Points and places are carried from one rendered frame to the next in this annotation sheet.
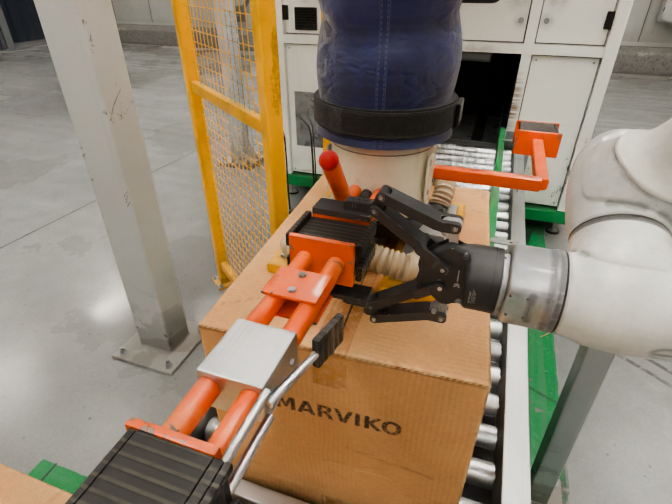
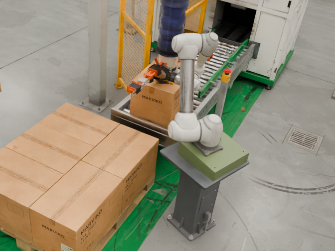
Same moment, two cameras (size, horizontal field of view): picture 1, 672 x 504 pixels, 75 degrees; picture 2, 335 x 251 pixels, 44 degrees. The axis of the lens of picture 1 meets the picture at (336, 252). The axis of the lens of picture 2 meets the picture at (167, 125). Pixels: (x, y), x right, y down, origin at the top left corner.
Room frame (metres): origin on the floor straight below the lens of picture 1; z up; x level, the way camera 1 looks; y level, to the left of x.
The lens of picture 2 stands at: (-2.63, -0.30, 2.78)
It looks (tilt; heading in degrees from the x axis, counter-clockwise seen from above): 36 degrees down; 3
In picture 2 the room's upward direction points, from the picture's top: 8 degrees clockwise
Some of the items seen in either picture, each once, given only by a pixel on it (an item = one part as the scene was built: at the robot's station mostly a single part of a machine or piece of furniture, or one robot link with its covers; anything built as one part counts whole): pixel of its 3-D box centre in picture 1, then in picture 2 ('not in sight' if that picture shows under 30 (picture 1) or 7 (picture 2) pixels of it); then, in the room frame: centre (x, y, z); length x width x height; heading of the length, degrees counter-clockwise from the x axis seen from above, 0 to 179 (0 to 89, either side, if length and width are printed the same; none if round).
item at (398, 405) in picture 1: (373, 323); (164, 91); (0.71, -0.08, 0.75); 0.60 x 0.40 x 0.40; 164
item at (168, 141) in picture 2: not in sight; (143, 132); (0.39, 0.04, 0.48); 0.70 x 0.03 x 0.15; 70
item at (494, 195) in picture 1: (504, 188); (229, 65); (1.74, -0.72, 0.60); 1.60 x 0.10 x 0.09; 160
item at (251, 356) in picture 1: (251, 367); (142, 81); (0.28, 0.08, 1.07); 0.07 x 0.07 x 0.04; 71
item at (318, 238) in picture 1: (332, 244); (154, 70); (0.48, 0.00, 1.08); 0.10 x 0.08 x 0.06; 71
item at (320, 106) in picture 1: (386, 106); (169, 48); (0.72, -0.08, 1.19); 0.23 x 0.23 x 0.04
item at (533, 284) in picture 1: (526, 286); (179, 79); (0.39, -0.21, 1.08); 0.09 x 0.06 x 0.09; 160
